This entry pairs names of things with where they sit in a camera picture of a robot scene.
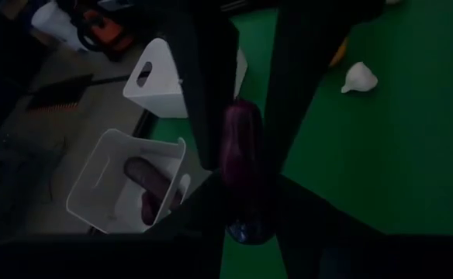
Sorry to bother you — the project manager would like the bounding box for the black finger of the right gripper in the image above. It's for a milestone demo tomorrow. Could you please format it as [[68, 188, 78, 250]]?
[[262, 0, 386, 176], [163, 0, 240, 172]]

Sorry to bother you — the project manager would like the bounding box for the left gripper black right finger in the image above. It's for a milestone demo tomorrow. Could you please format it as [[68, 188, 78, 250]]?
[[273, 173, 387, 238]]

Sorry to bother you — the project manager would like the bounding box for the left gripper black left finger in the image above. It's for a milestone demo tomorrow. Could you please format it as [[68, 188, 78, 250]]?
[[144, 170, 228, 238]]

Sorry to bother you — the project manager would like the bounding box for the white garlic bulb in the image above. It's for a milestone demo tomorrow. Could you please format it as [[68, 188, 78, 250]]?
[[341, 61, 379, 94]]

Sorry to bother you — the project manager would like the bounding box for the purple eggplant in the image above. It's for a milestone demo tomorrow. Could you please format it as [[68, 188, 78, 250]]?
[[218, 98, 277, 246]]

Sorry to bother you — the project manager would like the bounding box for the reddish purple vegetable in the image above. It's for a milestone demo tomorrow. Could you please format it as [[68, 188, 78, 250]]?
[[140, 189, 185, 226]]

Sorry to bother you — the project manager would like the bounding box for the dull purple long vegetable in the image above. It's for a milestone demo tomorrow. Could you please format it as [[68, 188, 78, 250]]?
[[123, 156, 173, 195]]

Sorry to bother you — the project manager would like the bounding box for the orange black shop vacuum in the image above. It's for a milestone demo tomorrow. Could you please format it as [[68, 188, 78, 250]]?
[[71, 7, 134, 63]]

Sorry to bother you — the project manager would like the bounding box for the black floor mat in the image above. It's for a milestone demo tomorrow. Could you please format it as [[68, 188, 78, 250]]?
[[26, 73, 95, 113]]

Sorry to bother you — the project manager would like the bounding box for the white bucket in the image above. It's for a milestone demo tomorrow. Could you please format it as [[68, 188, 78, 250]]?
[[30, 0, 88, 53]]

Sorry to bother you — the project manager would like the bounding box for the white plastic handled basket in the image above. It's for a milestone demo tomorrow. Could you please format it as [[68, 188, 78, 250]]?
[[123, 37, 249, 119], [66, 129, 192, 236]]

